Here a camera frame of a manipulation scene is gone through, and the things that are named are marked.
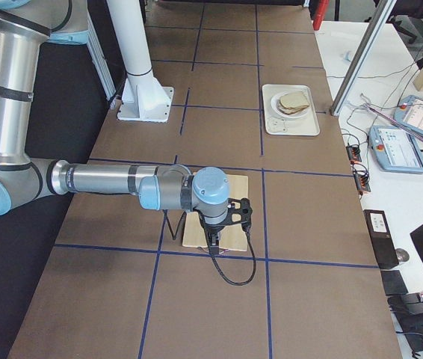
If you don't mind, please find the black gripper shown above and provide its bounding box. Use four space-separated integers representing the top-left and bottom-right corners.
198 212 227 254

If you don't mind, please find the white round plate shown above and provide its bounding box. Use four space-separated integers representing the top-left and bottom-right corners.
271 91 311 119

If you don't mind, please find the brown bread slice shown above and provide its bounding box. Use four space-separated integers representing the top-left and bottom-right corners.
279 91 309 110

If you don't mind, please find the bottom bread slice on plate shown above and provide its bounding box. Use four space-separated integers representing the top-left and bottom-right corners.
277 105 309 115

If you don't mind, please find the wooden cutting board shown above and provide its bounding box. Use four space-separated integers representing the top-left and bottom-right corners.
182 174 248 252

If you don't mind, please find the cream bear serving tray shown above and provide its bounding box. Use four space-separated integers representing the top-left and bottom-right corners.
262 84 320 136

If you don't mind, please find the near orange black connector hub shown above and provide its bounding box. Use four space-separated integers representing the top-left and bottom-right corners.
353 168 371 195

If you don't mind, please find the orange black connector hub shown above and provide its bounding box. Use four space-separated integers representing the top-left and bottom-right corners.
346 144 362 165
353 168 371 195

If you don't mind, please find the far orange black connector hub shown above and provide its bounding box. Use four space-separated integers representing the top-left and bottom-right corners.
346 144 362 165

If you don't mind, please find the black box with labels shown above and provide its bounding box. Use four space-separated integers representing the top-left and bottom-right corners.
363 209 399 269

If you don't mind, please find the black flat pad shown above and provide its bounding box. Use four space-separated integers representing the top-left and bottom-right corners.
380 270 408 296

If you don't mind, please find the near teach pendant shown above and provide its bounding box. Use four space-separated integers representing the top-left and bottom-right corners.
369 126 423 174

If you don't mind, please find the teach pendant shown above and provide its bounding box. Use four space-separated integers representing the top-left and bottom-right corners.
369 126 423 174
394 95 423 136

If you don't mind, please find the far teach pendant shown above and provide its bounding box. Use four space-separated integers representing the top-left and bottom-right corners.
394 95 423 136

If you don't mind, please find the metal cutting board handle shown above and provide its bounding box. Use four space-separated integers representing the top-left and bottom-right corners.
197 247 229 256

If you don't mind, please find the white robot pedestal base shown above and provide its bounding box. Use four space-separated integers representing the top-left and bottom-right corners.
117 73 174 123

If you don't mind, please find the white pedestal column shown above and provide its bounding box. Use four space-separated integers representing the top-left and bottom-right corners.
107 0 152 77

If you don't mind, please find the aluminium frame post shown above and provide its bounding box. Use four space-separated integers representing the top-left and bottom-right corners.
330 0 397 116

